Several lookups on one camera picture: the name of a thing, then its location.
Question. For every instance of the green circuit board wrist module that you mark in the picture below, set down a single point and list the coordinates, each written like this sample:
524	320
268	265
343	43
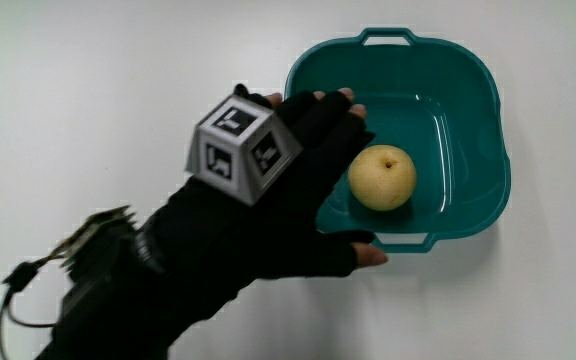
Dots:
93	232

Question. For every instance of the yellow pear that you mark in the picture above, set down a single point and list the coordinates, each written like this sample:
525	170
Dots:
382	177

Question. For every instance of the teal plastic plate basin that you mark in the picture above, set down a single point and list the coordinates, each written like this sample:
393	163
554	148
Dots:
458	150

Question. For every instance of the person's left hand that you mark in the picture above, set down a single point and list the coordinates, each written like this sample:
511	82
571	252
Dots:
288	225

